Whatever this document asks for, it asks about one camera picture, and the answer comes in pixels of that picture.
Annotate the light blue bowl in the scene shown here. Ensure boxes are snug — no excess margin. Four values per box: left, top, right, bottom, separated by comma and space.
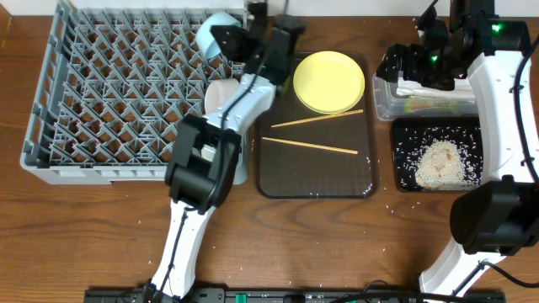
195, 12, 241, 60

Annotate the pink white bowl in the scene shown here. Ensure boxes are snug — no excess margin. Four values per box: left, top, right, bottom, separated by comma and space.
204, 78, 240, 114

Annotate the white plastic cup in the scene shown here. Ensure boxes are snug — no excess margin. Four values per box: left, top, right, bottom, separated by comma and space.
200, 134, 248, 185

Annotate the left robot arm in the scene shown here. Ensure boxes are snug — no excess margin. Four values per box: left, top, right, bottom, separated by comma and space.
141, 1, 306, 302

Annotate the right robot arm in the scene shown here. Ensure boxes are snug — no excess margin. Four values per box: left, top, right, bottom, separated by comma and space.
376, 0, 538, 302

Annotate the clear plastic waste container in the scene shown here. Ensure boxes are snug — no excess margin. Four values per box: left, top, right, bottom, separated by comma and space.
372, 72, 478, 121

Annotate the black waste tray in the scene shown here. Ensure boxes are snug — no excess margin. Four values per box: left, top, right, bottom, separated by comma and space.
391, 117, 483, 192

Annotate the pile of rice waste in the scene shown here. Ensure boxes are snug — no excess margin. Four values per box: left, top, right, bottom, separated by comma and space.
415, 141, 467, 190

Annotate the grey plastic dishwasher rack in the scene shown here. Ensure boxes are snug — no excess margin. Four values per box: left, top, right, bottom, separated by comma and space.
20, 1, 243, 185

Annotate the crumpled white plastic wrapper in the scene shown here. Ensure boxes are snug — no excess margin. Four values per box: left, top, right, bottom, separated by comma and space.
396, 77, 475, 100

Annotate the yellow plate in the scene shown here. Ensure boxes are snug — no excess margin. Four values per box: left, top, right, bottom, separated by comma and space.
293, 50, 366, 114

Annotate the lower wooden chopstick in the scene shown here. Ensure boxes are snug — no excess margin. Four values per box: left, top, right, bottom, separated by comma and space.
262, 137, 359, 155

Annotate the wooden chopstick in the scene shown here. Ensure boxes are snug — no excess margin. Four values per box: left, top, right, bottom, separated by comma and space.
262, 137, 359, 155
271, 109, 364, 128

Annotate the upper wooden chopstick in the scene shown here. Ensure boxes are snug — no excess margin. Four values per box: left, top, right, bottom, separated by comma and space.
271, 109, 364, 128

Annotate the dark brown serving tray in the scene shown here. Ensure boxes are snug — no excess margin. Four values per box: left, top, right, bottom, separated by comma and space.
254, 51, 378, 199

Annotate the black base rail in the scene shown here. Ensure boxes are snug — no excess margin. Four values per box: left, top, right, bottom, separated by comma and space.
83, 287, 506, 303

